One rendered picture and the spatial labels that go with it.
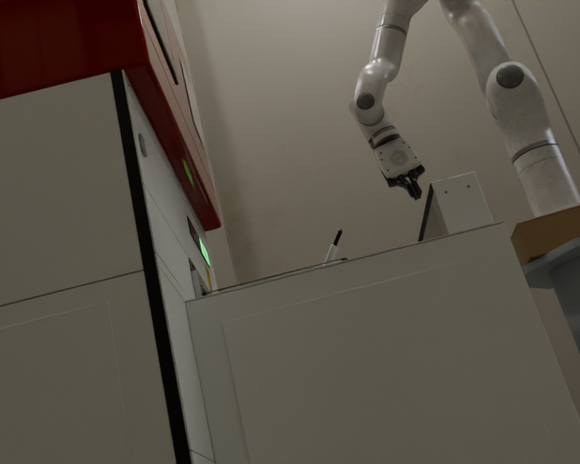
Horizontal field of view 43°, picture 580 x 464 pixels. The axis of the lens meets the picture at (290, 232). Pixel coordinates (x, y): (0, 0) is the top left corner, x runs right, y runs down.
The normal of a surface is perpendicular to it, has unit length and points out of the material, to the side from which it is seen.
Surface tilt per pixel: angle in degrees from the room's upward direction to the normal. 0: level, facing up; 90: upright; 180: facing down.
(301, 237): 90
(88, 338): 90
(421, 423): 90
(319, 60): 90
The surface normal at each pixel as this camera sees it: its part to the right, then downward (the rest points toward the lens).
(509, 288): -0.08, -0.37
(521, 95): -0.07, 0.29
